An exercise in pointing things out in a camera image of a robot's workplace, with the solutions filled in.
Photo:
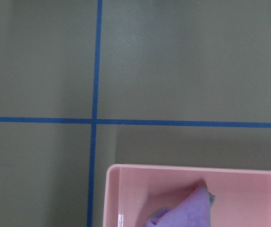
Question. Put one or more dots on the pink plastic tray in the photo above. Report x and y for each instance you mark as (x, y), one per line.
(134, 192)

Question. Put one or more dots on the purple cloth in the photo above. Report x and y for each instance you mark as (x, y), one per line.
(194, 211)

